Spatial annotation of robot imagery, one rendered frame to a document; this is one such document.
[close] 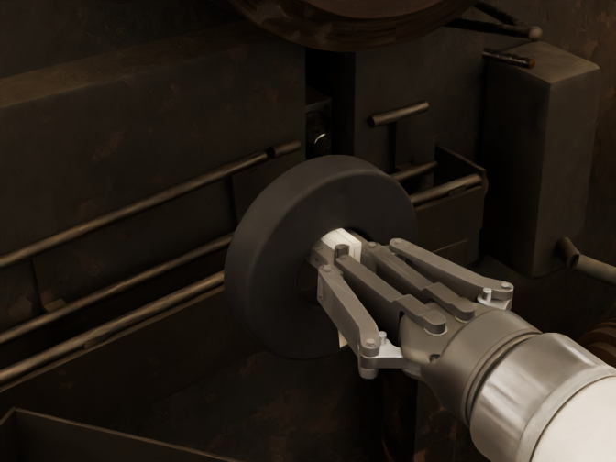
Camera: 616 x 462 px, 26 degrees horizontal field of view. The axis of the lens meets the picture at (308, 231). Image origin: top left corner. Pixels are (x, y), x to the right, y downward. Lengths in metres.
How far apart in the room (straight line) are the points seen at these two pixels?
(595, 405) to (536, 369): 0.04
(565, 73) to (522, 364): 0.63
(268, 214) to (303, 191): 0.03
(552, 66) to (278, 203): 0.55
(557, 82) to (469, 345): 0.59
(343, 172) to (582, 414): 0.27
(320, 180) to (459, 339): 0.17
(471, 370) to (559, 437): 0.08
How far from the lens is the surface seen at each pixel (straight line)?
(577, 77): 1.39
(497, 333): 0.82
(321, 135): 1.34
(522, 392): 0.79
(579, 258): 1.44
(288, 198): 0.91
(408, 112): 1.37
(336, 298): 0.89
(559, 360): 0.79
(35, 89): 1.16
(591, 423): 0.76
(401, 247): 0.94
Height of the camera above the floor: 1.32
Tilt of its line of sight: 29 degrees down
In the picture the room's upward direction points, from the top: straight up
